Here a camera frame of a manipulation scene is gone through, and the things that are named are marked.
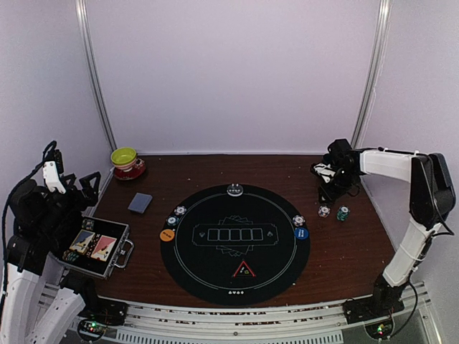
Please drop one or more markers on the blue round blind button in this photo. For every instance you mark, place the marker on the blue round blind button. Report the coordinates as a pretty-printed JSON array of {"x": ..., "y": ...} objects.
[{"x": 301, "y": 233}]

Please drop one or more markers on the green bowl on red saucer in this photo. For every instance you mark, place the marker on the green bowl on red saucer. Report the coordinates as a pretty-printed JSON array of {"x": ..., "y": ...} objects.
[{"x": 127, "y": 165}]

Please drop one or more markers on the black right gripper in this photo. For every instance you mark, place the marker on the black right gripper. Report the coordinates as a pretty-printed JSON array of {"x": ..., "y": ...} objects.
[{"x": 330, "y": 196}]

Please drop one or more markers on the round black poker mat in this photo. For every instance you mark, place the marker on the round black poker mat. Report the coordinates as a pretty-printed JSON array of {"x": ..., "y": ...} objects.
[{"x": 218, "y": 231}]

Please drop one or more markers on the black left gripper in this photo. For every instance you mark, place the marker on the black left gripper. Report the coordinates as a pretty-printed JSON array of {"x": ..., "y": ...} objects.
[{"x": 90, "y": 197}]

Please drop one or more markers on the blue white poker chip stack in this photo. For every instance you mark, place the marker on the blue white poker chip stack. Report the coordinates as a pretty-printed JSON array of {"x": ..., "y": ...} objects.
[{"x": 324, "y": 211}]

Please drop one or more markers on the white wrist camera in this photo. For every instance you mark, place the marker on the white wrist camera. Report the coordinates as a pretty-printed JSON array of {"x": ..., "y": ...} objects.
[
  {"x": 323, "y": 171},
  {"x": 52, "y": 170}
]

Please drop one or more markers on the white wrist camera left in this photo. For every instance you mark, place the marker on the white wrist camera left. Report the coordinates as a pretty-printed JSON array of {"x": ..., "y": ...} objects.
[{"x": 52, "y": 170}]

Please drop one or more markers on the aluminium front rail frame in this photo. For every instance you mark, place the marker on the aluminium front rail frame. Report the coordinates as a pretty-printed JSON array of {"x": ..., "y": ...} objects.
[{"x": 324, "y": 322}]

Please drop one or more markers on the blue playing card deck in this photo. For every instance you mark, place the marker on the blue playing card deck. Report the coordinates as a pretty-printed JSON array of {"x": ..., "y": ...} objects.
[{"x": 140, "y": 203}]

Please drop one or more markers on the red black triangle marker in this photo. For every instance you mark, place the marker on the red black triangle marker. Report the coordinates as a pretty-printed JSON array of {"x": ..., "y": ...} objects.
[{"x": 243, "y": 270}]

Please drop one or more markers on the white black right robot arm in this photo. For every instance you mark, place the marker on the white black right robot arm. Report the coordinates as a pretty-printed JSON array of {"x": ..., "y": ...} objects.
[{"x": 432, "y": 198}]

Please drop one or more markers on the clear round dealer button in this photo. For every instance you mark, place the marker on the clear round dealer button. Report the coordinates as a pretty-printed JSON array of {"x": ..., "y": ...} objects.
[{"x": 235, "y": 190}]

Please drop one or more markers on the orange round blind button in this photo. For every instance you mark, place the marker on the orange round blind button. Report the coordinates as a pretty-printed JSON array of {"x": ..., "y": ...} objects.
[{"x": 167, "y": 235}]

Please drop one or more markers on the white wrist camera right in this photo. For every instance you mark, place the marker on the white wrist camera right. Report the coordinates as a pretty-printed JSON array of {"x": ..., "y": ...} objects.
[{"x": 323, "y": 171}]

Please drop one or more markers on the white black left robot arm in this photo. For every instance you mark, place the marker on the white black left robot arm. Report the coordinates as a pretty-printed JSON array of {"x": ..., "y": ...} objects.
[{"x": 39, "y": 231}]

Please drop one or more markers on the green poker chip stack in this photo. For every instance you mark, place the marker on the green poker chip stack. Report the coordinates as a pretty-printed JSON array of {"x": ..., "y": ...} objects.
[{"x": 343, "y": 213}]

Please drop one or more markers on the red card box in case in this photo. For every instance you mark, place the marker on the red card box in case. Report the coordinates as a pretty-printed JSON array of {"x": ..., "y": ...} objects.
[{"x": 103, "y": 248}]

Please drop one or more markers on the aluminium poker case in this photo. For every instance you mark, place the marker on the aluminium poker case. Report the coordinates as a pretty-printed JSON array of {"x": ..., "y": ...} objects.
[{"x": 119, "y": 256}]

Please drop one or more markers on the blue card box in case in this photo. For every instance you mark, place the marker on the blue card box in case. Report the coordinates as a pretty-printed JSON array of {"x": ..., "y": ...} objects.
[{"x": 82, "y": 241}]

